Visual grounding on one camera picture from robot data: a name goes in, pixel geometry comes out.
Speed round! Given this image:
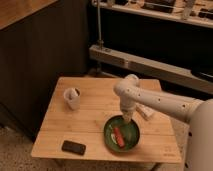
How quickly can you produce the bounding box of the green ceramic bowl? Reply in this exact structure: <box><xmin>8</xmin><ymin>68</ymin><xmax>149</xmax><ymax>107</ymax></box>
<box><xmin>103</xmin><ymin>115</ymin><xmax>140</xmax><ymax>153</ymax></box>

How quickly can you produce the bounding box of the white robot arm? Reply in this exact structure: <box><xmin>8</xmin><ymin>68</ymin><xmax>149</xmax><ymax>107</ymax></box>
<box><xmin>114</xmin><ymin>74</ymin><xmax>213</xmax><ymax>171</ymax></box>

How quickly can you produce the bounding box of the white tube bottle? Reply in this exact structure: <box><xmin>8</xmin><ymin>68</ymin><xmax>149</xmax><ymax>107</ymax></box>
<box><xmin>136</xmin><ymin>104</ymin><xmax>154</xmax><ymax>120</ymax></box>

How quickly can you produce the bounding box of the red carrot toy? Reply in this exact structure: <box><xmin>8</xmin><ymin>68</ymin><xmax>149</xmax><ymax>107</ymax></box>
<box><xmin>113</xmin><ymin>127</ymin><xmax>125</xmax><ymax>148</ymax></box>

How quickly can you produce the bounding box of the wooden folding table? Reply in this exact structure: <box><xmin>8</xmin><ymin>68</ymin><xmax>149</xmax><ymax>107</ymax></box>
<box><xmin>31</xmin><ymin>77</ymin><xmax>182</xmax><ymax>171</ymax></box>

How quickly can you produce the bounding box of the black smartphone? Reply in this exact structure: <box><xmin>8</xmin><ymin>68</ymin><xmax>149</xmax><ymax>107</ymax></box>
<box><xmin>62</xmin><ymin>140</ymin><xmax>86</xmax><ymax>155</ymax></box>

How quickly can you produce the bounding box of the metal shelf rack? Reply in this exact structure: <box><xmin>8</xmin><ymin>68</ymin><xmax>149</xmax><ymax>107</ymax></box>
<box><xmin>89</xmin><ymin>0</ymin><xmax>213</xmax><ymax>96</ymax></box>

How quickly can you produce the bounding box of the dark wooden cabinet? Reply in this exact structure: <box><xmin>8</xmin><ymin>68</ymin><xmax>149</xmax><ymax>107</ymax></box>
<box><xmin>0</xmin><ymin>0</ymin><xmax>88</xmax><ymax>140</ymax></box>

